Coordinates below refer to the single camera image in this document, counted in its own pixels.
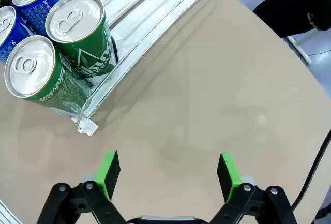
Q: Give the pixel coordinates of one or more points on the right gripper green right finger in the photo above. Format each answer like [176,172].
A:
[227,175]

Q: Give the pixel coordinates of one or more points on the person in black jacket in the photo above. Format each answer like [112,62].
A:
[284,1]

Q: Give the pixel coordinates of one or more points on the grey ribbed metal rail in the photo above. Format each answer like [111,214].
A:
[7,213]

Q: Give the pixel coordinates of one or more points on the green cider can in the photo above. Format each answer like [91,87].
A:
[28,66]
[75,19]

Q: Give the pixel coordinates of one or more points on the person's left hand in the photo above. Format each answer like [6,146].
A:
[312,21]

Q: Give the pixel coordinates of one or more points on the white can dispenser rack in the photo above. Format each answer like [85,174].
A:
[144,9]

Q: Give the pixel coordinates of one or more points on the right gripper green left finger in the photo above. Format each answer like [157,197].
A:
[108,172]

